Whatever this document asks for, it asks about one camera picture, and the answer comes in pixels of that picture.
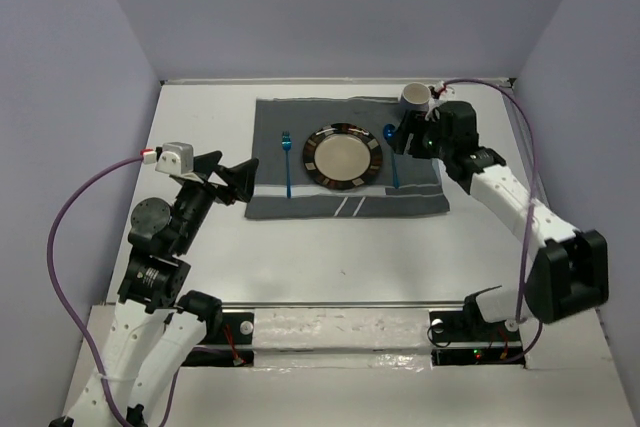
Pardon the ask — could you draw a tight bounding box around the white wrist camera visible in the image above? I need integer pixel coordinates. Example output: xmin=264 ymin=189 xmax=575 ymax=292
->
xmin=141 ymin=142 xmax=194 ymax=178
xmin=427 ymin=81 xmax=456 ymax=114

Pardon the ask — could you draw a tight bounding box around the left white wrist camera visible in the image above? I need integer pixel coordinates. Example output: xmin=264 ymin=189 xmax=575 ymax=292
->
xmin=141 ymin=142 xmax=194 ymax=178

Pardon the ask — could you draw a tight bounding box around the purple ceramic mug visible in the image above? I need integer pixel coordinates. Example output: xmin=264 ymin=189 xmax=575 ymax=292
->
xmin=398 ymin=82 xmax=432 ymax=113

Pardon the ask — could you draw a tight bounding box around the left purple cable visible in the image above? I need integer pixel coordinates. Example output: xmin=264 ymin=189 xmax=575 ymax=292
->
xmin=47 ymin=155 xmax=179 ymax=427

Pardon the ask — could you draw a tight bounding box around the blue metal fork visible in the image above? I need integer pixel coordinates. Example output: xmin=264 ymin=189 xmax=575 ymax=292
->
xmin=281 ymin=131 xmax=292 ymax=199

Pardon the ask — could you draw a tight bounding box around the grey striped cloth placemat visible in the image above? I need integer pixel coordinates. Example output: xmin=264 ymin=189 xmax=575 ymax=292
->
xmin=245 ymin=97 xmax=450 ymax=221

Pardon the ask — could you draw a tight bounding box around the blue metal spoon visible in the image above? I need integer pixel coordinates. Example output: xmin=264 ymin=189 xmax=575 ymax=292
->
xmin=383 ymin=124 xmax=400 ymax=189

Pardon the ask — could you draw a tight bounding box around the dark rimmed dinner plate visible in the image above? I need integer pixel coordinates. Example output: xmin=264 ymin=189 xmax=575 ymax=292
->
xmin=302 ymin=123 xmax=384 ymax=191

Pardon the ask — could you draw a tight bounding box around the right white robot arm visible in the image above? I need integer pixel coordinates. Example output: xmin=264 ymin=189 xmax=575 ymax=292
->
xmin=384 ymin=101 xmax=609 ymax=339

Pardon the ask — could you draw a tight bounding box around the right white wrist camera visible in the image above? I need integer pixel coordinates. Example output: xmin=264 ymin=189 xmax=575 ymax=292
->
xmin=427 ymin=81 xmax=456 ymax=114

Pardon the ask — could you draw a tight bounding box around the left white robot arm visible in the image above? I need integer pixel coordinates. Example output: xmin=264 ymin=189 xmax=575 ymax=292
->
xmin=46 ymin=142 xmax=259 ymax=426

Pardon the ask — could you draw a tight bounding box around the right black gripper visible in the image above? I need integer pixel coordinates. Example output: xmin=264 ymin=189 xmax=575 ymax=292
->
xmin=385 ymin=108 xmax=453 ymax=162

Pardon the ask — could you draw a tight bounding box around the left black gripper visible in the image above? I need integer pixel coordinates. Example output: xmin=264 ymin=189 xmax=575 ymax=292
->
xmin=174 ymin=149 xmax=260 ymax=252

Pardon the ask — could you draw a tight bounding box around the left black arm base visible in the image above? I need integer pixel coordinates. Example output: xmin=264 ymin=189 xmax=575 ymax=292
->
xmin=184 ymin=311 xmax=255 ymax=368

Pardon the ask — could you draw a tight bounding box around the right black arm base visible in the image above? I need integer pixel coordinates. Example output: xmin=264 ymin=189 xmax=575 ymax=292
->
xmin=426 ymin=310 xmax=525 ymax=367

